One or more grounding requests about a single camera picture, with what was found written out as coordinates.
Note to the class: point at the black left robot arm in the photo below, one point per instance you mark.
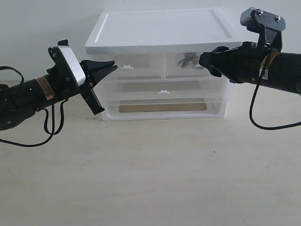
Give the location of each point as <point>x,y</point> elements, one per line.
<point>22,101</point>

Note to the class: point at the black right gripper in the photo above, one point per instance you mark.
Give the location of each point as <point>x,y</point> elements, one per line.
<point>243,64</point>

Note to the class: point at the keys with blue fob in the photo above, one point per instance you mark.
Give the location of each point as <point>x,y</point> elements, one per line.
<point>192,58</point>

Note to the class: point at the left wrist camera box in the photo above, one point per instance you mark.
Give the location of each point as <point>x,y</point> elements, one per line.
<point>68,63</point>

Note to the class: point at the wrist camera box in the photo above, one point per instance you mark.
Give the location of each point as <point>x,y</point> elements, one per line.
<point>68,63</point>
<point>268,26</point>

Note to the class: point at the clear wide middle drawer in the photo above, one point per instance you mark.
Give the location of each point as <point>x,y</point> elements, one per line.
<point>113,91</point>

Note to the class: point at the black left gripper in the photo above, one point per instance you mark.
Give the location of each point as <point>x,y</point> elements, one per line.
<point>95,71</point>

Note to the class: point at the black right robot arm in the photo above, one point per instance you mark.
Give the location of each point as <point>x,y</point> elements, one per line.
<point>284,73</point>

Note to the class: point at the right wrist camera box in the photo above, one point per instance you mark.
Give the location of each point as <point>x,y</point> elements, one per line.
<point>268,26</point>

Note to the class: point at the white plastic drawer cabinet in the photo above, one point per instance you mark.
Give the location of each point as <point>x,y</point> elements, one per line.
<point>161,32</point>

